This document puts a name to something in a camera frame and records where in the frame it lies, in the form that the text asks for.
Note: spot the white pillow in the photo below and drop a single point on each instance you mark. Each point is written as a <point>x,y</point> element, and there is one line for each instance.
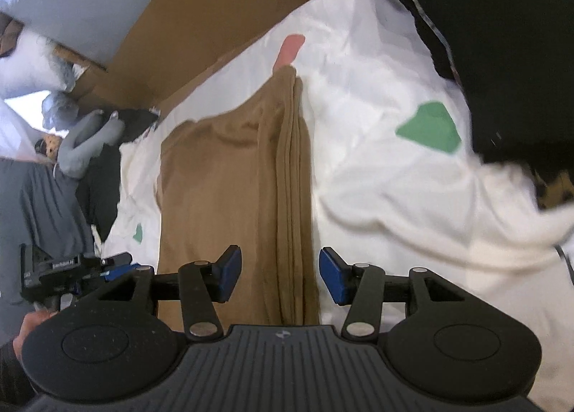
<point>31,62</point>

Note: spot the white printed bed sheet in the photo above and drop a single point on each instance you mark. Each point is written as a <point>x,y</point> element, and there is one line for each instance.
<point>381,80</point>

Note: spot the black knit sweater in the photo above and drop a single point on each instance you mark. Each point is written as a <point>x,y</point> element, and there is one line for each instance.
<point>493,35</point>

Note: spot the small teddy bear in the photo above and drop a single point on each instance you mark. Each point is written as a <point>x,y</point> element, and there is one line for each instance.
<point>47,145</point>

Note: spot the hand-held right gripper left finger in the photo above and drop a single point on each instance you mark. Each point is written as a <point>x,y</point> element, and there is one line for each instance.
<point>228,275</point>

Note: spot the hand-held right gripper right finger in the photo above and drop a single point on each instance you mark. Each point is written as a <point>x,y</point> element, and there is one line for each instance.
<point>334,277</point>

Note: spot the bluish plastic bag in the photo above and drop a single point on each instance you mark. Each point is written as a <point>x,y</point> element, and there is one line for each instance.
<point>58,111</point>

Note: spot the person's left hand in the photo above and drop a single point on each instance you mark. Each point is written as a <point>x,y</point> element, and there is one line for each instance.
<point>27,331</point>

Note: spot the brown printed t-shirt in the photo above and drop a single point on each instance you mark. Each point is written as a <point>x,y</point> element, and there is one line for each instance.
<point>215,179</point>

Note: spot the grey blanket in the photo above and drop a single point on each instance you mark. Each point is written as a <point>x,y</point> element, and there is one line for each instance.
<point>36,223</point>

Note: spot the black garment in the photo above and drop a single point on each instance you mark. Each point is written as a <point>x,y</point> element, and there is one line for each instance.
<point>107,179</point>

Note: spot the grey plush toy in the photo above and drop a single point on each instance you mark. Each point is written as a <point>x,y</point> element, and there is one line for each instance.
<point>89,143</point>

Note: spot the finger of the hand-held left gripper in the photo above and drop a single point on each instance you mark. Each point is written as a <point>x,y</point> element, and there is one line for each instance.
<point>119,265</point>

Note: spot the pink blue patterned knit garment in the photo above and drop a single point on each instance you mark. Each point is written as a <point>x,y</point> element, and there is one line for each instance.
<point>424,17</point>

